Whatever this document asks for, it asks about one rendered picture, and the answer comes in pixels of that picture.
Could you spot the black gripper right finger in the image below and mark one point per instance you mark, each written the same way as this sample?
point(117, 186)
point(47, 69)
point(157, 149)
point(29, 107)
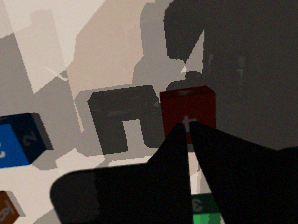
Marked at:
point(250, 183)

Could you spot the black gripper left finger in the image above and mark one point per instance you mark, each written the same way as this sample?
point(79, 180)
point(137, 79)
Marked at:
point(155, 191)

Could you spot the green block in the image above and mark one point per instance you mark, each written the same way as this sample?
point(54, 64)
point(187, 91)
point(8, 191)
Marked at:
point(205, 210)

